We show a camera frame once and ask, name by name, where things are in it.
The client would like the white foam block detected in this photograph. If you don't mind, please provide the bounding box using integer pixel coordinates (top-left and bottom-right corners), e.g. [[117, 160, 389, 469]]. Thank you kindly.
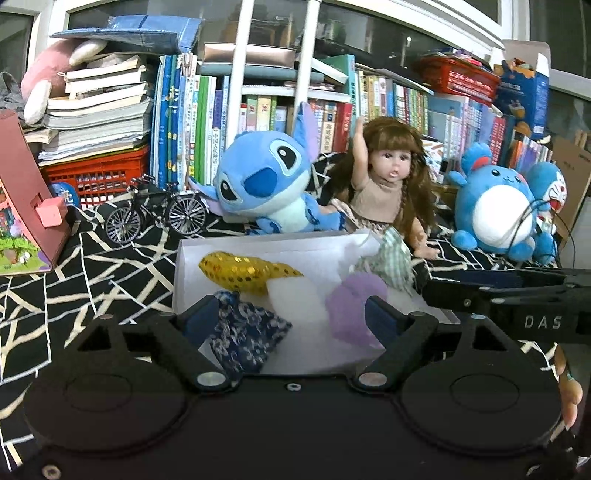
[[268, 276, 334, 334]]

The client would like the brown cardboard sheet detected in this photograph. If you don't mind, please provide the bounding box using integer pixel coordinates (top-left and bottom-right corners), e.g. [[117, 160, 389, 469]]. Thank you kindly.
[[551, 136, 591, 252]]

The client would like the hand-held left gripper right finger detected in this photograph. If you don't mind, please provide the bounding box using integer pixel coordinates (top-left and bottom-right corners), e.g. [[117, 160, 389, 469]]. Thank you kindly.
[[353, 295, 522, 393]]

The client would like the silver flat box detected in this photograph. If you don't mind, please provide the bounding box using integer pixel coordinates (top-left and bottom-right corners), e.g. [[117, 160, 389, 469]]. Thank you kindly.
[[203, 42, 297, 66]]

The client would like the black white patterned blanket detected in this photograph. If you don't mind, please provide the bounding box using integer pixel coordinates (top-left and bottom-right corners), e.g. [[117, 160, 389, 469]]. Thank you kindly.
[[0, 152, 591, 468]]

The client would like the pink bunny plush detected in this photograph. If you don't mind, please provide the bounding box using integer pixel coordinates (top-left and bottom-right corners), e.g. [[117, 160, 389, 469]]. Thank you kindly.
[[20, 39, 108, 126]]

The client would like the long-haired baby doll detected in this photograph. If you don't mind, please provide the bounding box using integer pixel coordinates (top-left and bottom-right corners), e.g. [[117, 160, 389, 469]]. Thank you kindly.
[[329, 115, 443, 260]]

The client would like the small blue round toy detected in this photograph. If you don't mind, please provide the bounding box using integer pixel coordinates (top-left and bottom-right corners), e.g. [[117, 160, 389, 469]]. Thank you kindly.
[[48, 182, 81, 208]]

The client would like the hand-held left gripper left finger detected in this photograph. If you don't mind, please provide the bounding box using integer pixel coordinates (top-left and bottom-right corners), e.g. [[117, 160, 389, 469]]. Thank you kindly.
[[74, 294, 232, 393]]

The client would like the blue alien plush toy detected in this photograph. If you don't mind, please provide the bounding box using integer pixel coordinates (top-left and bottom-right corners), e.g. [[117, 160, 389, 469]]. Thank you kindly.
[[187, 102, 346, 237]]

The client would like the round blue mouse plush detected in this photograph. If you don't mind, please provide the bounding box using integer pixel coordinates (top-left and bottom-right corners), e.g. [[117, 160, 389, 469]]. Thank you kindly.
[[445, 141, 556, 265]]

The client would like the blue robot cat plush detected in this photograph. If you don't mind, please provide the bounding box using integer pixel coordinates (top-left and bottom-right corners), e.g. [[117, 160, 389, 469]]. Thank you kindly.
[[525, 161, 570, 267]]

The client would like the black cable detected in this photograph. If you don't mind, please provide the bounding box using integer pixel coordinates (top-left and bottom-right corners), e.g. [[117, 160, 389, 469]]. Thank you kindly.
[[507, 198, 577, 269]]

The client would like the person's right hand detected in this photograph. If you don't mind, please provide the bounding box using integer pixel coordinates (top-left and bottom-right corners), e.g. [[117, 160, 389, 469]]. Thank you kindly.
[[555, 345, 584, 431]]

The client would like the white pole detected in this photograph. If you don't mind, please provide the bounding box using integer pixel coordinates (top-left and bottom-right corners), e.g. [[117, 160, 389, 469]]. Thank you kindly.
[[294, 0, 322, 103], [225, 0, 256, 149]]

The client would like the yellow sequin bow hair clip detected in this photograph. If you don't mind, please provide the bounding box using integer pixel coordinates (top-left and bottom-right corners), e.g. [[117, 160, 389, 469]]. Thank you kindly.
[[199, 250, 305, 295]]

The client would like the red plastic basket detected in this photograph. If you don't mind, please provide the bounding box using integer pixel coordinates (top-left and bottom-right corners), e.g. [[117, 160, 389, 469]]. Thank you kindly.
[[43, 145, 151, 209]]

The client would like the blue printed carton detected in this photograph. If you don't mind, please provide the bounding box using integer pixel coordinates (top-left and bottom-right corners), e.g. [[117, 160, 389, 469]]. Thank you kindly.
[[493, 59, 551, 140]]

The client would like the green plaid cloth scrunchie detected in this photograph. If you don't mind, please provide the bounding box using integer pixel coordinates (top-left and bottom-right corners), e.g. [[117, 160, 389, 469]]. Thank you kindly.
[[355, 228, 415, 292]]

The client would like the row of upright books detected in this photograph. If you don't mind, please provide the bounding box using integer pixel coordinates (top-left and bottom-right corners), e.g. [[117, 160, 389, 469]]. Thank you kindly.
[[151, 52, 555, 186]]

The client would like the stack of flat books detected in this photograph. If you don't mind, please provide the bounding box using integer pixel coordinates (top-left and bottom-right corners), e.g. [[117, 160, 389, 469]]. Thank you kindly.
[[23, 54, 156, 166]]

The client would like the pink miniature house model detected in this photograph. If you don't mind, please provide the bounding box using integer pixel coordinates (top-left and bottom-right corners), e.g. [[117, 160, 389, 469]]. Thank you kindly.
[[0, 110, 73, 276]]

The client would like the red basket with books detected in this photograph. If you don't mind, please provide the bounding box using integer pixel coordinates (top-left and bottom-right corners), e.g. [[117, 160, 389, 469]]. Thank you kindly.
[[417, 50, 502, 106]]

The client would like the blue flat cardboard folder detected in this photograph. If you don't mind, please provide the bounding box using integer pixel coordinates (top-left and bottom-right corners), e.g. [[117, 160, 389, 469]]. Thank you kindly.
[[51, 15, 202, 57]]

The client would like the white cardboard box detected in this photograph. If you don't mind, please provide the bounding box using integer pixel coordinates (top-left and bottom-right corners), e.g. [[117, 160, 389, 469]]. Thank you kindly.
[[172, 230, 462, 372]]

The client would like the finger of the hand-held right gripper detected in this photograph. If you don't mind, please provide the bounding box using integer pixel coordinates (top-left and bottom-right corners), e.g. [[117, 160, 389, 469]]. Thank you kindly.
[[422, 278, 509, 317], [436, 268, 591, 289]]

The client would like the blue floral fabric pouch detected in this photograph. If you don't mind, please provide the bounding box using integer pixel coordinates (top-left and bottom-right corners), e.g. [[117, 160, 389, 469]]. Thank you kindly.
[[203, 290, 293, 376]]

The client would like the metal model bicycle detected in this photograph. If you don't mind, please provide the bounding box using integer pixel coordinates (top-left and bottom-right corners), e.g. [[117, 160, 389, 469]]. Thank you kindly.
[[105, 174, 208, 245]]

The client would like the purple fluffy scrunchie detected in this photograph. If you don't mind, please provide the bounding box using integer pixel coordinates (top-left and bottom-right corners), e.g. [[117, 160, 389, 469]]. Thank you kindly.
[[325, 271, 389, 348]]

